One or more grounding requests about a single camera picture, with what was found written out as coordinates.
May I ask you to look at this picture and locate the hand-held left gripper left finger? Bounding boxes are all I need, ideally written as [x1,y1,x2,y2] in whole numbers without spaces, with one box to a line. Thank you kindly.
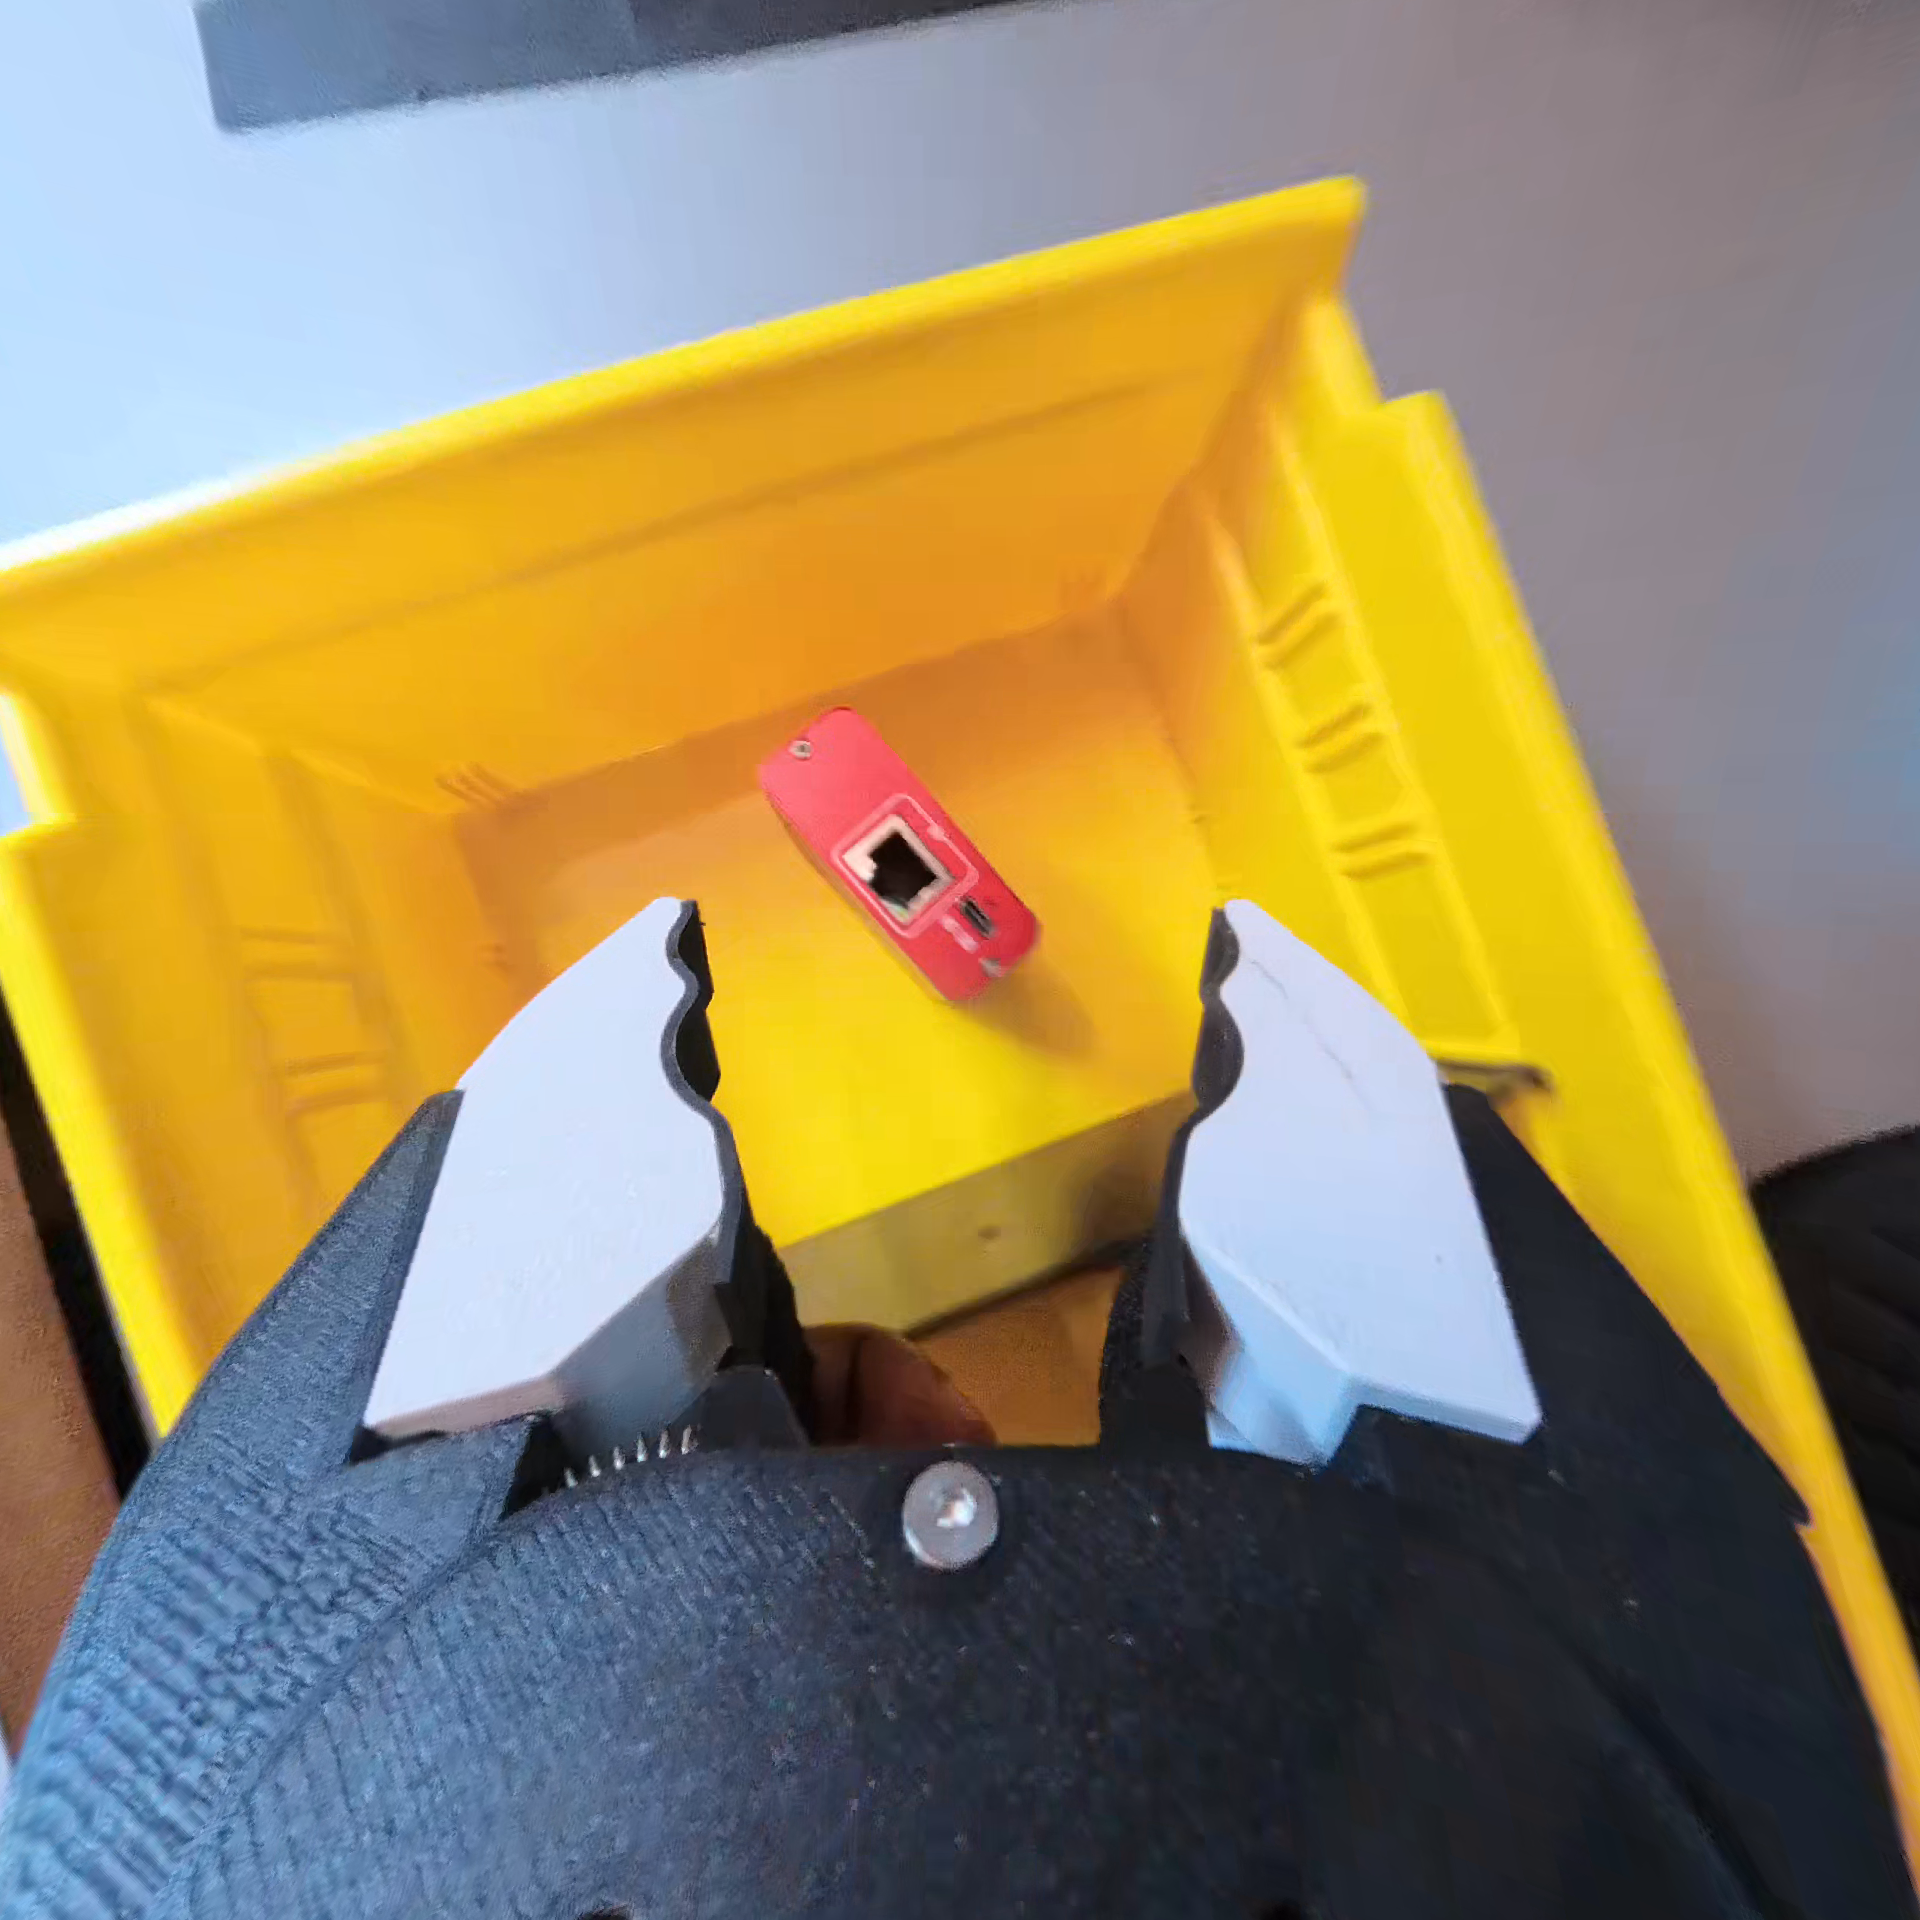
[364,897,752,1466]

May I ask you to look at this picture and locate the yellow plastic bin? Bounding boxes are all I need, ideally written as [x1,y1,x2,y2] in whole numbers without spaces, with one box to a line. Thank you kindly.
[0,176,1920,1825]

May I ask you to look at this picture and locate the black tape strip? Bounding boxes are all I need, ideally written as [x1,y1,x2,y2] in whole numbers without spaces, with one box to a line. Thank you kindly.
[194,0,1051,136]

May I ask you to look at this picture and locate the grey desk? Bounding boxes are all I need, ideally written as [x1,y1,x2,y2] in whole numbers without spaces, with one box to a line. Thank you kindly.
[0,0,1920,1187]

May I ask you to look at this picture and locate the red ethernet splitter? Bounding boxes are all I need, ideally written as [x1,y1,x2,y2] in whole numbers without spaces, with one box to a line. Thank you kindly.
[754,708,1041,1004]

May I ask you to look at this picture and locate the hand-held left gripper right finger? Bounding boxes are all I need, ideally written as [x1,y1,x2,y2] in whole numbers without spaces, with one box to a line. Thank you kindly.
[1176,897,1546,1467]

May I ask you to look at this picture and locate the black mesh pad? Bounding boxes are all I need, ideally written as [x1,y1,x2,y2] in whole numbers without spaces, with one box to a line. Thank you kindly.
[1752,1128,1920,1594]

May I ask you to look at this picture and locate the person's left hand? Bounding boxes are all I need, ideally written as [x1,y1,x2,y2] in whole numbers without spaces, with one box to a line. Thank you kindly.
[816,1329,992,1449]

